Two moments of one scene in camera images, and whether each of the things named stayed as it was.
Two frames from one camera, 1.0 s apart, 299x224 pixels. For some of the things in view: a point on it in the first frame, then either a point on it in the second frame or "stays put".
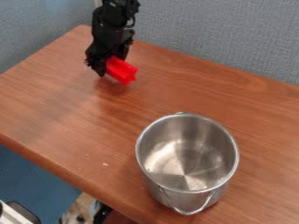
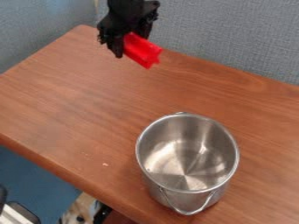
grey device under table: x=14 y=213 stays put
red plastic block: x=119 y=69 -> x=140 y=50
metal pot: x=188 y=153 stays put
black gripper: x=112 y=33 -> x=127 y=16
